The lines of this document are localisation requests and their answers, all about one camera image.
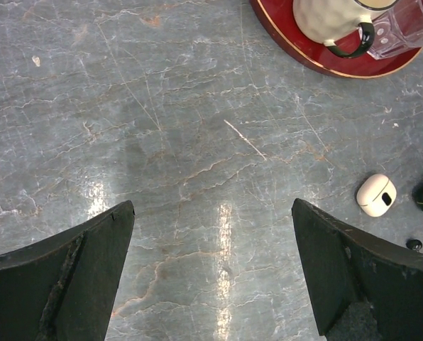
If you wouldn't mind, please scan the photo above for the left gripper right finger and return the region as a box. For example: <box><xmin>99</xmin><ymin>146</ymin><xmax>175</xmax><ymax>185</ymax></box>
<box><xmin>292</xmin><ymin>198</ymin><xmax>423</xmax><ymax>340</ymax></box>

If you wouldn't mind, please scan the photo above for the red round tray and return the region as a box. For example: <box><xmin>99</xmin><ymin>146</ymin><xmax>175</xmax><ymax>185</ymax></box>
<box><xmin>248</xmin><ymin>0</ymin><xmax>423</xmax><ymax>80</ymax></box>

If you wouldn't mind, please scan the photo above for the clear glass tumbler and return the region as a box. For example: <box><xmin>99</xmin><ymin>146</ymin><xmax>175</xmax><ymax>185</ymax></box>
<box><xmin>367</xmin><ymin>0</ymin><xmax>423</xmax><ymax>60</ymax></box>

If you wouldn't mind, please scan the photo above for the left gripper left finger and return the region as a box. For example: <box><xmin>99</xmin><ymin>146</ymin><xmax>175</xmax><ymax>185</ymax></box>
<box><xmin>0</xmin><ymin>200</ymin><xmax>135</xmax><ymax>340</ymax></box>

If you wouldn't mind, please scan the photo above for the cream earbud charging case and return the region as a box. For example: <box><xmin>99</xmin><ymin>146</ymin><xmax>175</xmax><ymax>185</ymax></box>
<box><xmin>356</xmin><ymin>173</ymin><xmax>397</xmax><ymax>217</ymax></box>

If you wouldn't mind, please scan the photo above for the left black earbud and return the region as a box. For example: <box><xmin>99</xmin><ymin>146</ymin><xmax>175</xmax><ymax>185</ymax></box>
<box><xmin>406</xmin><ymin>239</ymin><xmax>423</xmax><ymax>251</ymax></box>

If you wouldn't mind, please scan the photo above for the cream mug black handle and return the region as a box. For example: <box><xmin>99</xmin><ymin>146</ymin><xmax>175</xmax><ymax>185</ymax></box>
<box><xmin>292</xmin><ymin>0</ymin><xmax>397</xmax><ymax>59</ymax></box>

